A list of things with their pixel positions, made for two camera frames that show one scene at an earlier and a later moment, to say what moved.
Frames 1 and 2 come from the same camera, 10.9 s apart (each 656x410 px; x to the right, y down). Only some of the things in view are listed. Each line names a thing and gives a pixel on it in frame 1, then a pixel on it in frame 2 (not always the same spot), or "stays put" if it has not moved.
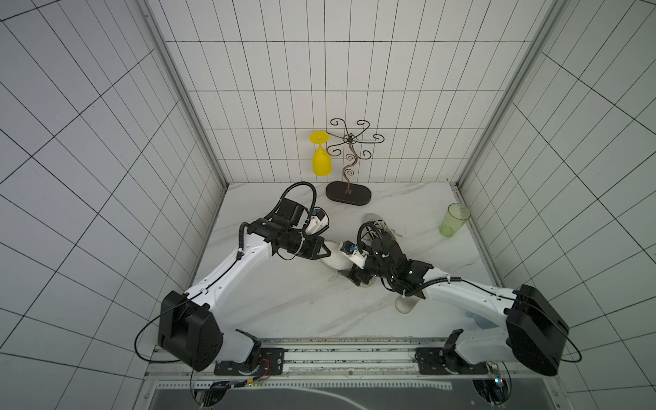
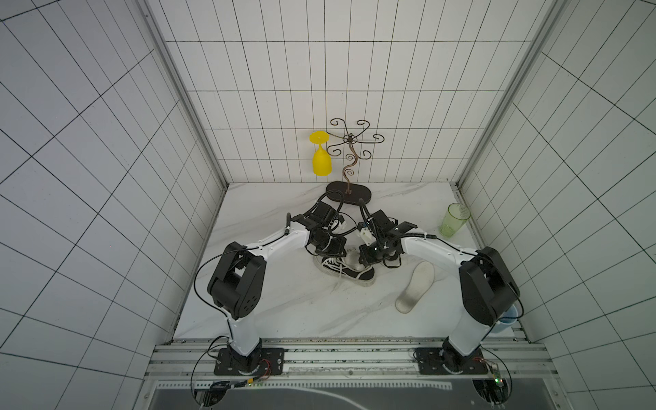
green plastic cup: x=457 y=214 stays put
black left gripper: x=316 y=243 → x=339 y=248
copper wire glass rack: x=346 y=192 stays put
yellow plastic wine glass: x=321 y=161 stays put
